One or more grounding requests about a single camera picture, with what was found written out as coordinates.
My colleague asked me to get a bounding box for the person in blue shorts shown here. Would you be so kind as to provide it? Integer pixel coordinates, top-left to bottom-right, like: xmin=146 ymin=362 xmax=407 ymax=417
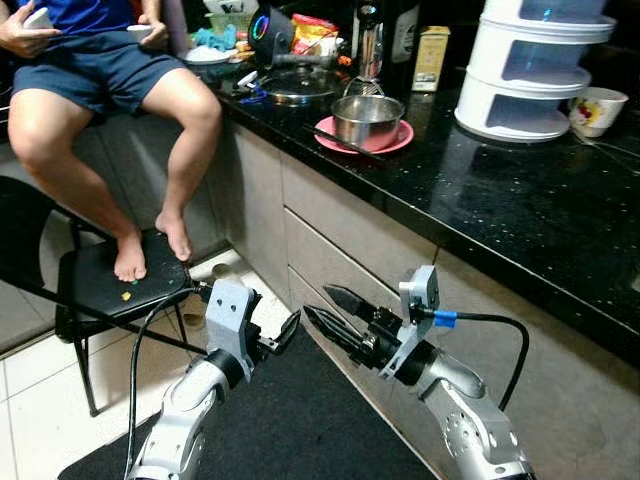
xmin=0 ymin=0 xmax=224 ymax=284

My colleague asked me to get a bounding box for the white phone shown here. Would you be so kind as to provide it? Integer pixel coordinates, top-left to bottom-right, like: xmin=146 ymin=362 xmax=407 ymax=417
xmin=22 ymin=7 xmax=54 ymax=31

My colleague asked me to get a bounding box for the pink plastic plate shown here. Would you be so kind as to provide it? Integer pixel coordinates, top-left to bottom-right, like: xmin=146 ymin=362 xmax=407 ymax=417
xmin=314 ymin=114 xmax=416 ymax=157

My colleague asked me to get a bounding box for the yellow tin box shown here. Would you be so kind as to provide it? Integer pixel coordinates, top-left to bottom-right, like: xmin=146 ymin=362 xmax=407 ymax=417
xmin=413 ymin=26 xmax=452 ymax=94

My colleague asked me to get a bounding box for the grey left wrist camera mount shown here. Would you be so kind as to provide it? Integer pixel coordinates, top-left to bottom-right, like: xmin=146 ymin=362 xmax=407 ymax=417
xmin=205 ymin=280 xmax=264 ymax=378

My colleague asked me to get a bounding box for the beige slipper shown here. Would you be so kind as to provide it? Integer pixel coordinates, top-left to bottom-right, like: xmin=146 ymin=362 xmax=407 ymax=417
xmin=205 ymin=260 xmax=246 ymax=301

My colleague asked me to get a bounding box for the black floor mat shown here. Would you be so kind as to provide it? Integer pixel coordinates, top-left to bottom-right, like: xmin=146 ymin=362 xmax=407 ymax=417
xmin=58 ymin=325 xmax=438 ymax=480

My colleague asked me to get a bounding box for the white plate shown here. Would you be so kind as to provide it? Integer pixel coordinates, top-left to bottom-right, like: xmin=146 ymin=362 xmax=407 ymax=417
xmin=184 ymin=45 xmax=238 ymax=67

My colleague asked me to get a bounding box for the white cup with floral print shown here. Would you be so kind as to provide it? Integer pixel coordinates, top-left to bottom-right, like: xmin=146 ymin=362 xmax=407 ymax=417
xmin=568 ymin=87 xmax=630 ymax=139

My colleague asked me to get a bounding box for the steel pan with glass lid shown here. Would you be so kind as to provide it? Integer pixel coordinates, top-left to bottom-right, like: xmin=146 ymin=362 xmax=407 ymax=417
xmin=255 ymin=65 xmax=343 ymax=109

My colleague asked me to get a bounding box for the grey kitchen base cabinet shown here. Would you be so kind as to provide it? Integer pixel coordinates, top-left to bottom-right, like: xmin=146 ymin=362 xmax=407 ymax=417
xmin=235 ymin=95 xmax=640 ymax=480
xmin=0 ymin=100 xmax=246 ymax=356

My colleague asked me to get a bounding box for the red yellow noodle packet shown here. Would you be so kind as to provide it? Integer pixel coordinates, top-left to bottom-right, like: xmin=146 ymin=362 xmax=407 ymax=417
xmin=291 ymin=14 xmax=340 ymax=57

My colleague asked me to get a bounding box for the small stainless steel pot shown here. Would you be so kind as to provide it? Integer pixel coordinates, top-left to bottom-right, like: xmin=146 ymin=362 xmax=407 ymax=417
xmin=330 ymin=94 xmax=407 ymax=152

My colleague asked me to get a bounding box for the teal plastic item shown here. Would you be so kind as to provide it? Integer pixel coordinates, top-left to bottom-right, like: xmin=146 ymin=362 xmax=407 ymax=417
xmin=192 ymin=25 xmax=239 ymax=51

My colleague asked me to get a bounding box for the black speaker with rainbow ring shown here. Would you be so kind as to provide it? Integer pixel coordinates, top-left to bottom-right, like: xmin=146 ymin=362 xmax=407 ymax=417
xmin=248 ymin=8 xmax=297 ymax=67

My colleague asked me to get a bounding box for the black folding chair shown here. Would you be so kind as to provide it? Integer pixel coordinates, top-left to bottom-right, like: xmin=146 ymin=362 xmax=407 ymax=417
xmin=0 ymin=175 xmax=201 ymax=418

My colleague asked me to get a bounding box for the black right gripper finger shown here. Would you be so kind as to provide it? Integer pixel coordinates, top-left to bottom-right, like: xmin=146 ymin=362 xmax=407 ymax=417
xmin=303 ymin=306 xmax=373 ymax=361
xmin=323 ymin=285 xmax=379 ymax=319

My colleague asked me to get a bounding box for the white tiered storage container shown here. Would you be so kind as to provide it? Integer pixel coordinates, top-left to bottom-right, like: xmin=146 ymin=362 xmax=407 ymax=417
xmin=454 ymin=0 xmax=617 ymax=144

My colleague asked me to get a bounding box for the black and chrome coffee machine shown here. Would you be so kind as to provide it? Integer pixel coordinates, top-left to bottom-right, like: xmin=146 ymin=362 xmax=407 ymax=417
xmin=350 ymin=0 xmax=421 ymax=98

